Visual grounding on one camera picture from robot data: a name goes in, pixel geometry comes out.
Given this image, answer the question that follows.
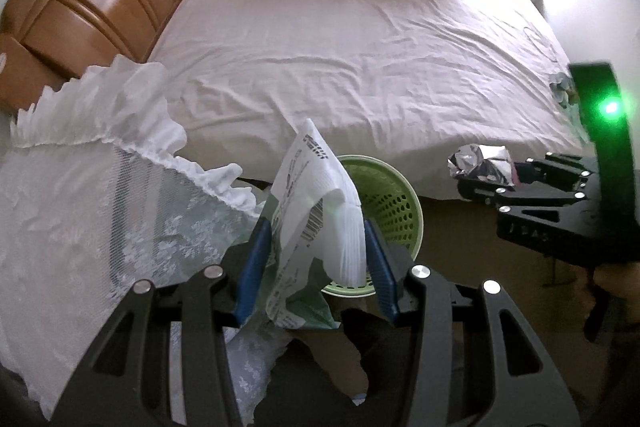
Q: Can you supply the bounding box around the white and green packet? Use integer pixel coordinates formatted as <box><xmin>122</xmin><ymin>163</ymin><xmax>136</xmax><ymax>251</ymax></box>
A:
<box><xmin>264</xmin><ymin>119</ymin><xmax>369</xmax><ymax>334</ymax></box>

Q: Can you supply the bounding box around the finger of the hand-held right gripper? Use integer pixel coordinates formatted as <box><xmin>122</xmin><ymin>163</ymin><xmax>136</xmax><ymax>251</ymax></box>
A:
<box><xmin>456</xmin><ymin>177</ymin><xmax>596</xmax><ymax>208</ymax></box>
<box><xmin>515</xmin><ymin>152</ymin><xmax>601</xmax><ymax>188</ymax></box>

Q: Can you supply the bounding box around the white lace cloth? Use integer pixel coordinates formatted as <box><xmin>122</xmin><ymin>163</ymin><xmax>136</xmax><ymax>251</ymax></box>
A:
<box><xmin>0</xmin><ymin>54</ymin><xmax>292</xmax><ymax>425</ymax></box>

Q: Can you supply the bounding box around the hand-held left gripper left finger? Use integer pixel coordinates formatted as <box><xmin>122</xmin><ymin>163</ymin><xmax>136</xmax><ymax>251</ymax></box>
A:
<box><xmin>50</xmin><ymin>219</ymin><xmax>274</xmax><ymax>427</ymax></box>

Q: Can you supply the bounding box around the person's right hand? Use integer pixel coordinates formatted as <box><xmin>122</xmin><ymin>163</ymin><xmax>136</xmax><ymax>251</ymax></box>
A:
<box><xmin>575</xmin><ymin>263</ymin><xmax>640</xmax><ymax>325</ymax></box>

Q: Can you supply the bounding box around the silver foil wrapper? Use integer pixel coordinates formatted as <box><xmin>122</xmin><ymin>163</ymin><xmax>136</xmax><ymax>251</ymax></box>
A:
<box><xmin>447</xmin><ymin>144</ymin><xmax>517</xmax><ymax>188</ymax></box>

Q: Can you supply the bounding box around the green perforated plastic basket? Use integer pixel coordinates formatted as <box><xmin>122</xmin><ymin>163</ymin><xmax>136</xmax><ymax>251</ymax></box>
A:
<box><xmin>320</xmin><ymin>155</ymin><xmax>425</xmax><ymax>299</ymax></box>

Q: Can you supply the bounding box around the bed with white sheet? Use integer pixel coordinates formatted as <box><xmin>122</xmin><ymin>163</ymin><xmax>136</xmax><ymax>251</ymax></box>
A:
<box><xmin>149</xmin><ymin>0</ymin><xmax>593</xmax><ymax>204</ymax></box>

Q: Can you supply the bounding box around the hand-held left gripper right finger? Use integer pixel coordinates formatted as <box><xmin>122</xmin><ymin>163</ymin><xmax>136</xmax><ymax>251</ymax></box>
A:
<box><xmin>364</xmin><ymin>219</ymin><xmax>581</xmax><ymax>427</ymax></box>

